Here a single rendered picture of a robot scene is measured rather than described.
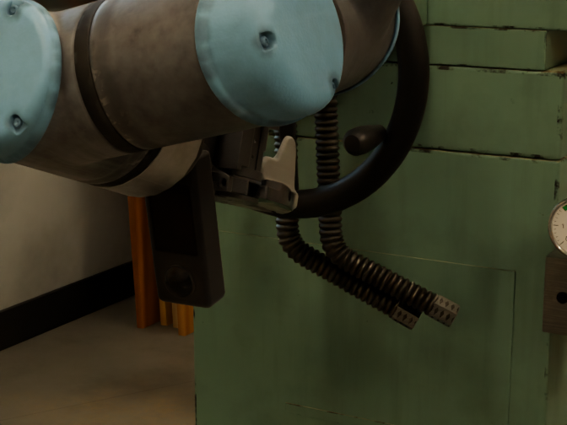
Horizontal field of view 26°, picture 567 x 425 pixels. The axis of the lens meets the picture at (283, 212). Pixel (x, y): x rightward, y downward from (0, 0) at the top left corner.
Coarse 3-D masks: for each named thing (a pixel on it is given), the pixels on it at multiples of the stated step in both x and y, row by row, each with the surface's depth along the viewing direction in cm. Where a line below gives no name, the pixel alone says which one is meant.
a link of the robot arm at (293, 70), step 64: (128, 0) 67; (192, 0) 64; (256, 0) 63; (320, 0) 68; (128, 64) 66; (192, 64) 64; (256, 64) 63; (320, 64) 67; (128, 128) 68; (192, 128) 67
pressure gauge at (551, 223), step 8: (560, 208) 118; (552, 216) 118; (560, 216) 118; (552, 224) 119; (560, 224) 118; (552, 232) 119; (560, 232) 118; (552, 240) 119; (560, 240) 119; (560, 248) 118
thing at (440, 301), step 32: (320, 128) 121; (320, 160) 122; (288, 224) 125; (320, 224) 123; (288, 256) 126; (320, 256) 125; (352, 256) 123; (352, 288) 125; (384, 288) 123; (416, 288) 122; (416, 320) 124; (448, 320) 122
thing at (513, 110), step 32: (384, 64) 130; (352, 96) 133; (384, 96) 131; (448, 96) 127; (480, 96) 126; (512, 96) 124; (544, 96) 123; (352, 128) 133; (448, 128) 128; (480, 128) 127; (512, 128) 125; (544, 128) 123
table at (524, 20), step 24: (432, 0) 126; (456, 0) 125; (480, 0) 124; (504, 0) 123; (528, 0) 121; (552, 0) 120; (432, 24) 127; (456, 24) 125; (480, 24) 124; (504, 24) 123; (528, 24) 122; (552, 24) 121
